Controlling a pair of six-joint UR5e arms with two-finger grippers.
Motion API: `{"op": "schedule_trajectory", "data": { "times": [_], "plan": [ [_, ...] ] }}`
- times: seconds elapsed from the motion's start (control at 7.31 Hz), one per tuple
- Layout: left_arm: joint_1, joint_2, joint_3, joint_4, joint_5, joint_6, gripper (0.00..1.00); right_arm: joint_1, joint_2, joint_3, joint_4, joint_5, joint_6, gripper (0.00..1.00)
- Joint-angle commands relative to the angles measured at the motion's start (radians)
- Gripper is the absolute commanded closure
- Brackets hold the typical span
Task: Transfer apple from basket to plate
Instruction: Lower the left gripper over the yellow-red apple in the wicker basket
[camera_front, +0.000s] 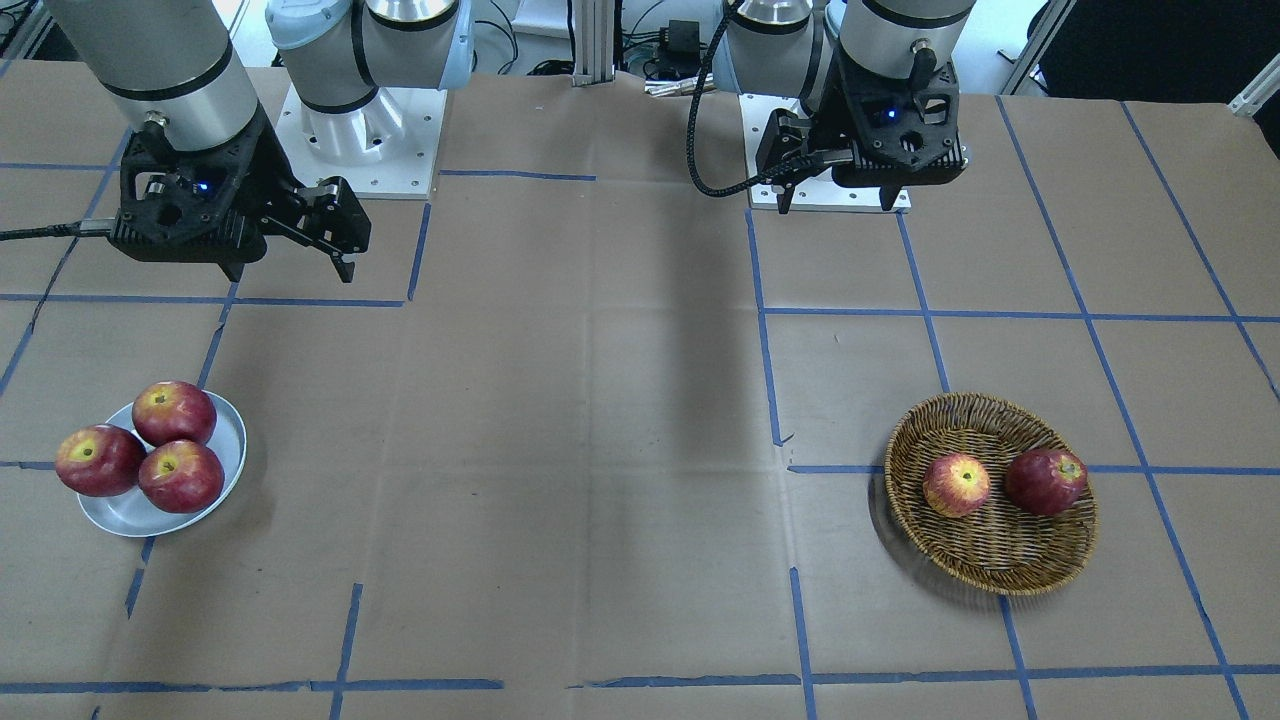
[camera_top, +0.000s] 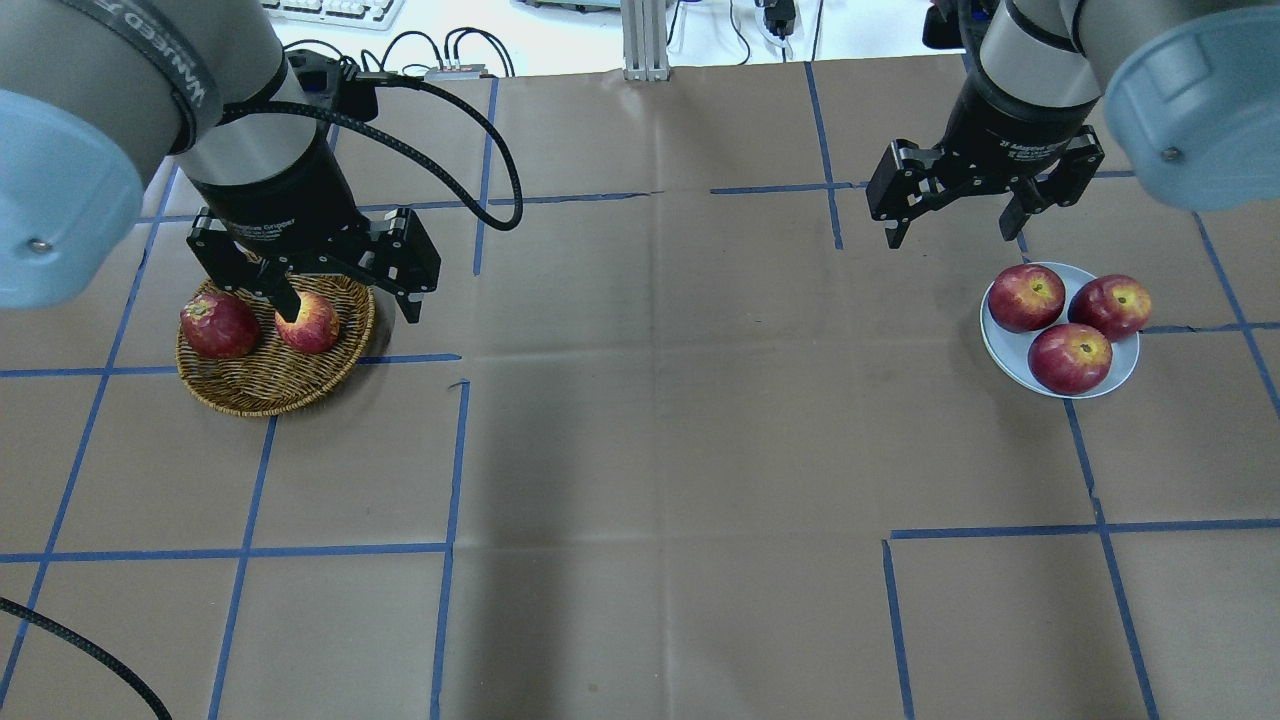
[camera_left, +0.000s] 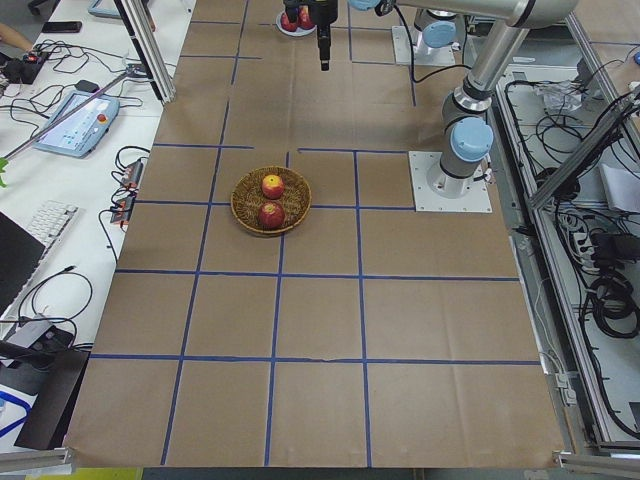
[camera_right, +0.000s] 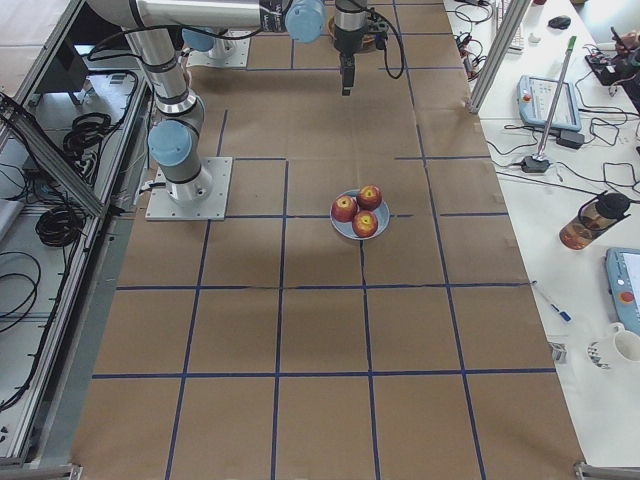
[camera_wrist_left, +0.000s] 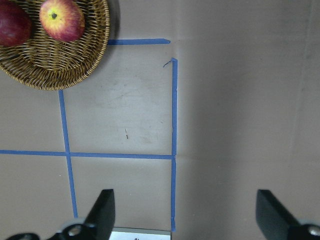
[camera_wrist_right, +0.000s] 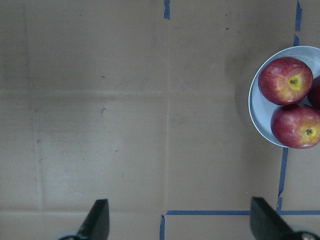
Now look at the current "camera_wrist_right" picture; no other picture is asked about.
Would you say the dark red apple on plate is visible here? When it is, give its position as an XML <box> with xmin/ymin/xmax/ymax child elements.
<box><xmin>307</xmin><ymin>75</ymin><xmax>320</xmax><ymax>110</ymax></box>

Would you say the red apple with yellow top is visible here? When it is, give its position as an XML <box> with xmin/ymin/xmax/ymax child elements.
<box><xmin>258</xmin><ymin>56</ymin><xmax>314</xmax><ymax>106</ymax></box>

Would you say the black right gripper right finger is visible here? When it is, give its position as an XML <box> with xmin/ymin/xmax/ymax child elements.
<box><xmin>250</xmin><ymin>197</ymin><xmax>320</xmax><ymax>240</ymax></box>

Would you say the red apple front on plate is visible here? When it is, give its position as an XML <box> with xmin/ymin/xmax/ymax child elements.
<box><xmin>270</xmin><ymin>104</ymin><xmax>320</xmax><ymax>149</ymax></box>

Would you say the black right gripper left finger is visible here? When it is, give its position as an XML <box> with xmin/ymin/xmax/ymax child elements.
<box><xmin>75</xmin><ymin>199</ymin><xmax>110</xmax><ymax>240</ymax></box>

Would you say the light blue plate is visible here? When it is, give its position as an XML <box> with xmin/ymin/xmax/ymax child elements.
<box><xmin>248</xmin><ymin>46</ymin><xmax>320</xmax><ymax>148</ymax></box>

